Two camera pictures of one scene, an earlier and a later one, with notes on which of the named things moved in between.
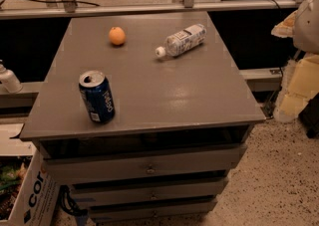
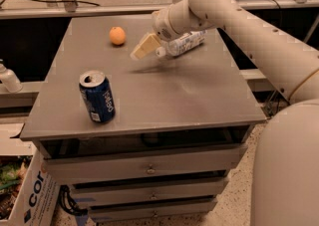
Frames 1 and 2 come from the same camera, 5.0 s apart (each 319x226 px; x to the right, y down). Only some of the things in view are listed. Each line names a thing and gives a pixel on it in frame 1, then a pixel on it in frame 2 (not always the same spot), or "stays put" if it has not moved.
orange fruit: (117, 36) stays put
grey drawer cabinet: (143, 116) stays put
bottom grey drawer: (153, 210) stays put
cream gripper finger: (300, 83) -> (163, 30)
